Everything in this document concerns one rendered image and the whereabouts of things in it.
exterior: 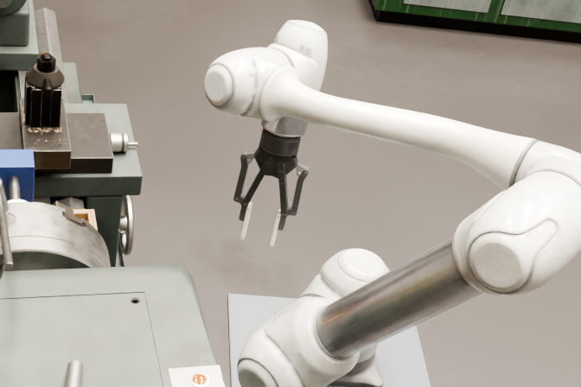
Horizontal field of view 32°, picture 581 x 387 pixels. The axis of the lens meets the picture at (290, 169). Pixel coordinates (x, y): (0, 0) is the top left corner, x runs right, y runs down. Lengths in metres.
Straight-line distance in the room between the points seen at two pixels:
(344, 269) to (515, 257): 0.62
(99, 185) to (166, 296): 0.81
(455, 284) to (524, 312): 2.15
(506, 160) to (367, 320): 0.36
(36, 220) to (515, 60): 3.83
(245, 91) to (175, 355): 0.46
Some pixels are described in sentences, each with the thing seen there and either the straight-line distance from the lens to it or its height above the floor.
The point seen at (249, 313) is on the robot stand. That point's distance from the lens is 2.35.
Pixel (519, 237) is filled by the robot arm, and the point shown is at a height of 1.52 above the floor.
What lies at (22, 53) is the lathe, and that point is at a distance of 2.81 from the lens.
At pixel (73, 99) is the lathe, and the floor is 0.68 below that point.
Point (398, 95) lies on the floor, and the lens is 4.72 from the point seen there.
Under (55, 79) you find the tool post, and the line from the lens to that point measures 2.30.
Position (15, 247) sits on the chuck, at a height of 1.24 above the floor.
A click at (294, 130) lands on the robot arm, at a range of 1.91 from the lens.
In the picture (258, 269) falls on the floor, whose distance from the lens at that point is 3.59.
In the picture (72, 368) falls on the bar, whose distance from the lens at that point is 1.48.
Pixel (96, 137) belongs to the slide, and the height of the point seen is 0.97.
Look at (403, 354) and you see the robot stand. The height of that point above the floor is 0.75.
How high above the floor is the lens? 2.38
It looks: 36 degrees down
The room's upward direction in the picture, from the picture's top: 13 degrees clockwise
